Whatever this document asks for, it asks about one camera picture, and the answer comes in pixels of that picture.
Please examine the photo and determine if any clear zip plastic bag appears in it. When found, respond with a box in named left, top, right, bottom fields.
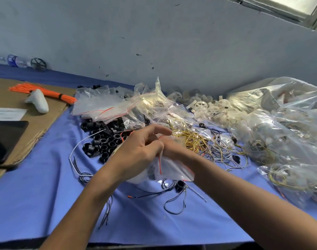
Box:
left=124, top=134, right=196, bottom=185

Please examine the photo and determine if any window frame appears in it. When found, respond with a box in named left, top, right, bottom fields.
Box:
left=217, top=0, right=317, bottom=33

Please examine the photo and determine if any clear plastic water bottle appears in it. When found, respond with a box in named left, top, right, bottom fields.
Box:
left=0, top=55, right=32, bottom=69

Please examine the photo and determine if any blue cloth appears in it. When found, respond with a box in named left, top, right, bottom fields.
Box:
left=0, top=62, right=317, bottom=245

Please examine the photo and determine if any person's left hand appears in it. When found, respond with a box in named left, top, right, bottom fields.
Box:
left=104, top=124, right=173, bottom=186

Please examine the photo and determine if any person's right hand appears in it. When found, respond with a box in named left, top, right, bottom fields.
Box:
left=157, top=135, right=202, bottom=171

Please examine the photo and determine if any pile of large plastic bags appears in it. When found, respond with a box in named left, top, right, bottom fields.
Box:
left=226, top=76, right=317, bottom=210

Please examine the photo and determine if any person's left forearm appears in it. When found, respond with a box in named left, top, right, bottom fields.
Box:
left=40, top=173, right=123, bottom=250

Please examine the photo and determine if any white paper sheet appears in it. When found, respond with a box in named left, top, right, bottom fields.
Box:
left=0, top=107, right=28, bottom=124

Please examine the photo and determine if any heap of plastic bags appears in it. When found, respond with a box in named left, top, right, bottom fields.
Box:
left=128, top=78, right=197, bottom=131

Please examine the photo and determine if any person's right forearm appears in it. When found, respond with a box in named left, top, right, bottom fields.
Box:
left=189, top=153, right=317, bottom=250

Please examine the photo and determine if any pile of white plastic wheels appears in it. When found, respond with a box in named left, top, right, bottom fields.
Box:
left=166, top=90, right=243, bottom=129

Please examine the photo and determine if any black smartphone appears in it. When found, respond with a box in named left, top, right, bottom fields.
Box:
left=0, top=120, right=30, bottom=168

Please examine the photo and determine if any white handheld device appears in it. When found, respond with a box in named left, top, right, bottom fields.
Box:
left=24, top=89, right=50, bottom=115

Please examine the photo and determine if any pile of yellow wires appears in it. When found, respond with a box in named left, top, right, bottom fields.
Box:
left=170, top=127, right=212, bottom=155

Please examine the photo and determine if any brown cardboard sheet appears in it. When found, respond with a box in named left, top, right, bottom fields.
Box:
left=0, top=76, right=77, bottom=186

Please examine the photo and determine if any black round wheel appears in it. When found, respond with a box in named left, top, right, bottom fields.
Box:
left=30, top=58, right=48, bottom=72

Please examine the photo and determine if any orange tie bundle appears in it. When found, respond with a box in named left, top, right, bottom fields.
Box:
left=9, top=83, right=77, bottom=106

